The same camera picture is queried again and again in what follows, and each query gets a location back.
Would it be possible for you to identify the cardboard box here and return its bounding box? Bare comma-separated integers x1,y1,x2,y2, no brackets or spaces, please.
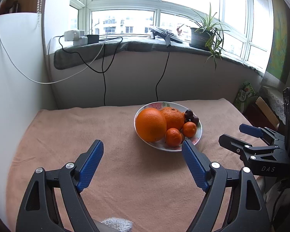
255,97,281,128

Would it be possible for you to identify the black straight cable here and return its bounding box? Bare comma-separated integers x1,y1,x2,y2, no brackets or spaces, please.
155,45,171,103

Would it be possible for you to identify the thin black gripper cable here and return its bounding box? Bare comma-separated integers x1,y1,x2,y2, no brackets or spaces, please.
271,177,290,224

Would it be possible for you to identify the person's left hand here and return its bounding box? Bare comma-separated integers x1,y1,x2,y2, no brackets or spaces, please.
94,217,133,232

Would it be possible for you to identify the bumpy large orange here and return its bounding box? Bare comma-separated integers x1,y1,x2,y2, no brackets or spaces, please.
160,107,185,131

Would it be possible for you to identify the mandarin orange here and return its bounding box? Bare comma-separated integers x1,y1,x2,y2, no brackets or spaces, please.
165,128,183,147
183,121,197,137

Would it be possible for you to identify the white cable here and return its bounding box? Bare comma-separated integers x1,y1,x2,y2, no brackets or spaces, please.
0,5,109,84

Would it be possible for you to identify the white power adapter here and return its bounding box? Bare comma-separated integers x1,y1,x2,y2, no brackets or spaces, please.
64,30,85,41
73,37,89,46

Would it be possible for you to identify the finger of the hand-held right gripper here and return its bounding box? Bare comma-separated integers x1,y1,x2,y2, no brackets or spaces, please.
219,134,282,165
239,123,287,148

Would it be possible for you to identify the white panel board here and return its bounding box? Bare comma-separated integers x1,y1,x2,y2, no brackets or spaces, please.
0,12,58,150

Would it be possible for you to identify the potted spider plant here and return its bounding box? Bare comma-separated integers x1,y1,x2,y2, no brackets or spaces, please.
176,2,232,70

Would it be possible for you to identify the flat grey device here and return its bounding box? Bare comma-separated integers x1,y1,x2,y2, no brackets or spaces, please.
150,26,184,44

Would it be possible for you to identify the green patterned bag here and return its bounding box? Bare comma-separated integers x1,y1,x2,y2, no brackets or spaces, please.
234,82,257,112

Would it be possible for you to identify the white floral plate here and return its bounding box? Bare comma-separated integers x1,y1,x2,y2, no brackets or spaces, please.
134,101,203,152

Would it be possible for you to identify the white lace cloth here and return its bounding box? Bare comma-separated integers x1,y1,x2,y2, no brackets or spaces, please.
260,84,287,124

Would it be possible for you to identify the pink towel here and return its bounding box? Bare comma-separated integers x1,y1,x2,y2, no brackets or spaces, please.
5,98,281,232

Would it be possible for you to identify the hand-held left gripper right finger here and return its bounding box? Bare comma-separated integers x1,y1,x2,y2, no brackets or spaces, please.
182,140,270,232

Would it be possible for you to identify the white window frame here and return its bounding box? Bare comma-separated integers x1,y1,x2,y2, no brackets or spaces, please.
69,0,273,66

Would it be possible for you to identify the black looped cable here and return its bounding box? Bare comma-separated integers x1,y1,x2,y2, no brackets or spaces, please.
59,35,124,107

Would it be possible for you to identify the white bead cord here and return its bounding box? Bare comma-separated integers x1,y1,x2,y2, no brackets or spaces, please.
36,0,44,27

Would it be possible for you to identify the smooth large orange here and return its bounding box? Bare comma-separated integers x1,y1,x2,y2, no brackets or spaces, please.
135,108,167,142

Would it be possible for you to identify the grey windowsill cloth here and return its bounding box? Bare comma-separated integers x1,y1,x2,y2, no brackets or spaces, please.
54,40,266,75

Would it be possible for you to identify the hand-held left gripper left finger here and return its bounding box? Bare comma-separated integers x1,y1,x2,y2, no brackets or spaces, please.
16,140,104,232

